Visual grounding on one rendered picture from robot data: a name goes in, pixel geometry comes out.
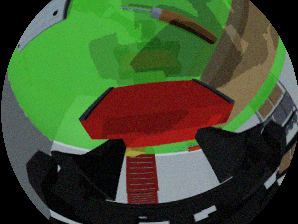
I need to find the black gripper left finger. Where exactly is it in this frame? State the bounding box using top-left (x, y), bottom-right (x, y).
top-left (51, 139), bottom-right (126, 201)

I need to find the tan panel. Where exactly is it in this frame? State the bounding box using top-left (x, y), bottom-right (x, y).
top-left (200, 0), bottom-right (279, 127)

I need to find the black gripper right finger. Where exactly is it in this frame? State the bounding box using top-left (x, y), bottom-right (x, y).
top-left (194, 123), bottom-right (263, 184)

